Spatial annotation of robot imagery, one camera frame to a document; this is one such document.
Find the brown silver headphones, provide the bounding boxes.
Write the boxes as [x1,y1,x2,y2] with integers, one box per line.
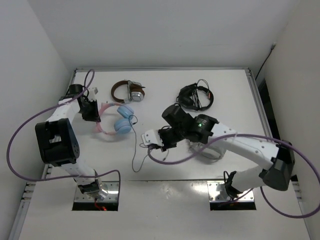
[110,79,145,104]

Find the black headphones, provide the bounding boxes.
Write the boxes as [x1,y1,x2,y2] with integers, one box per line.
[175,79,215,112]

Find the pink blue cat-ear headphones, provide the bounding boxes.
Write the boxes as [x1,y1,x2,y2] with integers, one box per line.
[93,102,135,136]

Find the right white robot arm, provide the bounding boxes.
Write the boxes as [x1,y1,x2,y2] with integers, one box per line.
[158,104,295,198]

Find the black wall cable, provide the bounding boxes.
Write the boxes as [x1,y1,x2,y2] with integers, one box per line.
[254,42,277,81]

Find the grey white headphones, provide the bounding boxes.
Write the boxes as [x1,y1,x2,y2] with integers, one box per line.
[186,140,226,161]

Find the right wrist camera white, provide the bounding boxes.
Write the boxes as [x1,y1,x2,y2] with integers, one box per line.
[141,129,164,147]

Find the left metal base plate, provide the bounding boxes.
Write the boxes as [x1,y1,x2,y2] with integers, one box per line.
[73,181,119,203]

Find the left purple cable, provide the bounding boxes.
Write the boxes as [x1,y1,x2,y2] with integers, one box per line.
[6,69,123,186]

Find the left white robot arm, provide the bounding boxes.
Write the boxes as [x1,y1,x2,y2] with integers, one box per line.
[35,84,108,201]

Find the metal base plate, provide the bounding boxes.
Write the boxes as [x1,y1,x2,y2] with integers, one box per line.
[73,181,119,203]
[207,180,255,203]

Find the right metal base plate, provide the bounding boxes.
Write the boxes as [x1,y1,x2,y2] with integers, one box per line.
[207,180,255,203]

